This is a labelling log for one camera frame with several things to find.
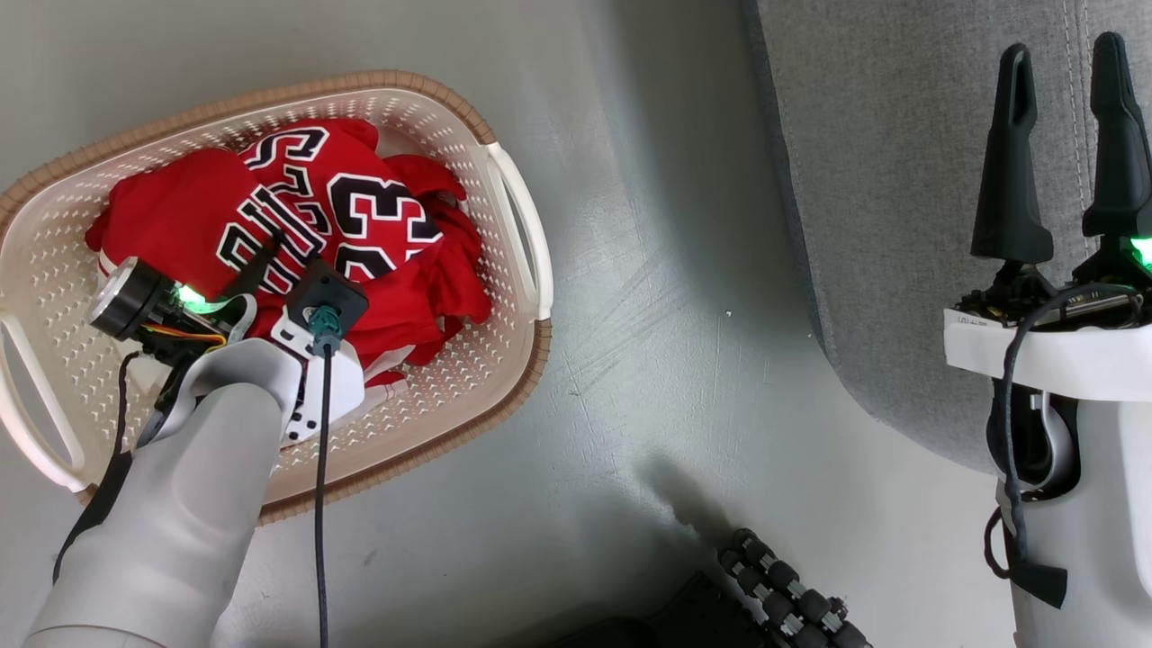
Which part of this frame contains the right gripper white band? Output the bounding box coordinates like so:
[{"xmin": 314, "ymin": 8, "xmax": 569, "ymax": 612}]
[{"xmin": 943, "ymin": 31, "xmax": 1152, "ymax": 403}]

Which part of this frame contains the left gripper with motor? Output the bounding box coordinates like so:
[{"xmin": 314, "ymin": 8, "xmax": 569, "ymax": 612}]
[{"xmin": 87, "ymin": 234, "xmax": 366, "ymax": 445}]

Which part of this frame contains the red basketball jersey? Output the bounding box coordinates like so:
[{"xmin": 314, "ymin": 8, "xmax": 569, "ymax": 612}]
[{"xmin": 85, "ymin": 117, "xmax": 493, "ymax": 390}]

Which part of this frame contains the cream perforated laundry basket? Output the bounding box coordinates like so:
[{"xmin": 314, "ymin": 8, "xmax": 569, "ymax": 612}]
[{"xmin": 0, "ymin": 70, "xmax": 554, "ymax": 527}]

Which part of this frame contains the black roller omni wheel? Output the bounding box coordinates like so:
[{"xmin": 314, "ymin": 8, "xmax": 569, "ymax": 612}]
[{"xmin": 717, "ymin": 528, "xmax": 872, "ymax": 648}]

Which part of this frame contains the black cable with teal plug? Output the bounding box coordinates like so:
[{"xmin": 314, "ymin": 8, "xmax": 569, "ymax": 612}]
[{"xmin": 306, "ymin": 306, "xmax": 346, "ymax": 648}]

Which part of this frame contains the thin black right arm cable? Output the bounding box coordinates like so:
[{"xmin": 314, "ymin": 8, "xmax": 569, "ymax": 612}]
[{"xmin": 983, "ymin": 283, "xmax": 1137, "ymax": 610}]

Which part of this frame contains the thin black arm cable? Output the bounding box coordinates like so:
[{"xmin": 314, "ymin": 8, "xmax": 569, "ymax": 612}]
[
  {"xmin": 52, "ymin": 351, "xmax": 145, "ymax": 586},
  {"xmin": 983, "ymin": 283, "xmax": 1137, "ymax": 610}
]

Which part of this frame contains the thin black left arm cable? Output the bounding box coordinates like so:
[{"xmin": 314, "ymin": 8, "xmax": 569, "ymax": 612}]
[{"xmin": 52, "ymin": 351, "xmax": 145, "ymax": 586}]

